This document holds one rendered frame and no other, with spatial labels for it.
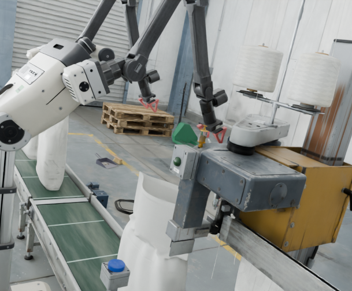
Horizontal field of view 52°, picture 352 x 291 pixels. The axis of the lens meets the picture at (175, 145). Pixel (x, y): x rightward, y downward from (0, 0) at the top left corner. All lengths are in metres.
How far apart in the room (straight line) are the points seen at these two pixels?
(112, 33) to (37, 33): 1.71
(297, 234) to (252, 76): 0.57
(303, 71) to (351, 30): 5.86
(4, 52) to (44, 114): 6.63
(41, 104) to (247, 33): 7.51
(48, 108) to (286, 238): 0.96
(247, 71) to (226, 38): 7.78
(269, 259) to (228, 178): 0.29
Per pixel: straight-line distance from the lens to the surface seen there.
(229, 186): 1.01
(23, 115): 1.46
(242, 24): 8.83
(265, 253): 1.17
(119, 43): 9.11
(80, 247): 2.34
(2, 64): 8.05
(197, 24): 1.47
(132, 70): 1.31
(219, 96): 1.59
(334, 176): 1.37
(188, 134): 6.89
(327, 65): 1.22
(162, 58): 9.77
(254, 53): 1.37
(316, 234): 1.44
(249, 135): 1.15
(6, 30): 8.01
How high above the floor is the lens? 1.60
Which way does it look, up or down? 14 degrees down
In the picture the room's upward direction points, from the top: 12 degrees clockwise
